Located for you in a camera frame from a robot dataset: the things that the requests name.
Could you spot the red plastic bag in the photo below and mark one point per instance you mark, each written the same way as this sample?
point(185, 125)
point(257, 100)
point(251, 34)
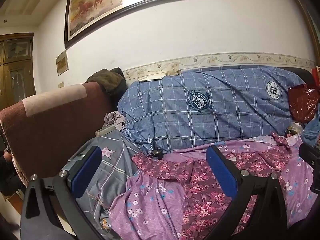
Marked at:
point(302, 102)

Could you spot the olive-brown cloth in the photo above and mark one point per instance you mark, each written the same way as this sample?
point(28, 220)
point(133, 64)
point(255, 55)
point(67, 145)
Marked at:
point(110, 80)

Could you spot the purple floral cloth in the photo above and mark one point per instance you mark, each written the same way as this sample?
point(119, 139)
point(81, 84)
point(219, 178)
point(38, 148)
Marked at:
point(150, 205)

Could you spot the wall switch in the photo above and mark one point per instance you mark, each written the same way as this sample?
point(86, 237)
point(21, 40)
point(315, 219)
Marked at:
point(61, 84)

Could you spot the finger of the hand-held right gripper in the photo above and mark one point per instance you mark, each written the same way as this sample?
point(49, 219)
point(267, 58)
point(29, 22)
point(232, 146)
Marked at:
point(310, 153)

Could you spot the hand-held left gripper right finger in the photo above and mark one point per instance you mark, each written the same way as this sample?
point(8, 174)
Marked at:
point(221, 172)

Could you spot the wooden door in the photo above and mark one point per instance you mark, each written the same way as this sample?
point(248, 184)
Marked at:
point(17, 80)

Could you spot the maroon sofa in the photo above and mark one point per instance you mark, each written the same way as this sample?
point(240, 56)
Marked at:
point(55, 130)

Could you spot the small framed wall picture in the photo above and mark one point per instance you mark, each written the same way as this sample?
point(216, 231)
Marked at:
point(62, 63)

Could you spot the maroon floral garment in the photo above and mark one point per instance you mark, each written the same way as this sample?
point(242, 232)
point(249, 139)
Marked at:
point(195, 180)

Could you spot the pale pink crumpled cloth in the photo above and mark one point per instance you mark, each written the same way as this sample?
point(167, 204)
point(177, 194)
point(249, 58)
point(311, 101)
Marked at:
point(115, 120)

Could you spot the grey star-print sheet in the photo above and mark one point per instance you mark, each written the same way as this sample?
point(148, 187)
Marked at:
point(112, 175)

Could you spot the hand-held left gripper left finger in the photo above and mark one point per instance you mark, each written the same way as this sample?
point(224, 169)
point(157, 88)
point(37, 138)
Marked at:
point(86, 172)

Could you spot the light blue cloth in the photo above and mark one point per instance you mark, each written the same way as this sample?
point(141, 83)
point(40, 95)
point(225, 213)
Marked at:
point(311, 130)

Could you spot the blue plaid quilt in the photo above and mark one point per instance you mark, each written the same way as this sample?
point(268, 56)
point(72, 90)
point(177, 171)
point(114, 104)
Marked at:
point(225, 115)

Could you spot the framed horse painting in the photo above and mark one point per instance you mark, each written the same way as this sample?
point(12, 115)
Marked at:
point(100, 2)

